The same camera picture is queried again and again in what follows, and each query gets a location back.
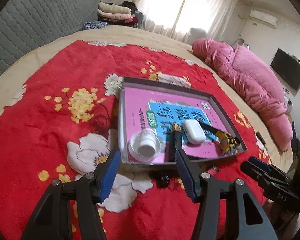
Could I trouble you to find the white curtain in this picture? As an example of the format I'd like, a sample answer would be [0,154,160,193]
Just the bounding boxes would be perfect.
[136,0,238,42]

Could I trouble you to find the beige bed sheet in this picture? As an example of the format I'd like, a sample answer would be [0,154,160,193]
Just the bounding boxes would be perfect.
[0,26,293,172]

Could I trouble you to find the grey quilted headboard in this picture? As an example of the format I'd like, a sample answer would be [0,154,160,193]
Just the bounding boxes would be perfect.
[0,0,101,76]

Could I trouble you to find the pink quilted duvet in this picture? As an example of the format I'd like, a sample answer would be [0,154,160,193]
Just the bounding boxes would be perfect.
[192,38,293,152]

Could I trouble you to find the red lighter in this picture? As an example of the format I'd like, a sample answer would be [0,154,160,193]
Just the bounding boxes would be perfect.
[205,165,219,176]

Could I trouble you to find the white earbuds case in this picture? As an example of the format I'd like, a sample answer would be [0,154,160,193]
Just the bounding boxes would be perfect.
[183,119,206,145]

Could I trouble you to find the folded clothes stack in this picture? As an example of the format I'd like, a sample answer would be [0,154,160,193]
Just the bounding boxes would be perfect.
[97,1,143,29]

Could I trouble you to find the yellow black wrist watch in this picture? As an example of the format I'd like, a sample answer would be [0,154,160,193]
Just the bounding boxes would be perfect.
[198,120,240,155]

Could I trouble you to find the white medicine bottle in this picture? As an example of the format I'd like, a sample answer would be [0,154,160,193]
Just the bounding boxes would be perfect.
[137,129,157,159]

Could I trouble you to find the pink Chinese workbook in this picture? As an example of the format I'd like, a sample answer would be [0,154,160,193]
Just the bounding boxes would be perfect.
[119,84,239,165]

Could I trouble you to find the blue patterned cloth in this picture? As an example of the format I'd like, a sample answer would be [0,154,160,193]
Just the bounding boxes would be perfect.
[82,21,108,30]

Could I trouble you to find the white air conditioner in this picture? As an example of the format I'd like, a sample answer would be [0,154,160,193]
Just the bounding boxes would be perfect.
[250,10,279,29]

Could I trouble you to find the white plastic jar lid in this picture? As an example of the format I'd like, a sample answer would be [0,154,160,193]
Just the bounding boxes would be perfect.
[128,129,165,165]

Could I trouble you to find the red floral blanket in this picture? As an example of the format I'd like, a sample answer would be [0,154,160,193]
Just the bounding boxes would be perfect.
[0,41,271,239]

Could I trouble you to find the grey cardboard box tray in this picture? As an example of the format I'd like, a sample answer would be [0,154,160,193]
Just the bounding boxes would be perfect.
[118,77,247,167]

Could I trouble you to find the black blanket label tag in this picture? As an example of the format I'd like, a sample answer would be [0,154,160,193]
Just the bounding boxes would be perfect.
[256,132,266,147]

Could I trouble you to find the black television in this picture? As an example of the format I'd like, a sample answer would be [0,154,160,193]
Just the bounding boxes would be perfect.
[270,48,300,90]

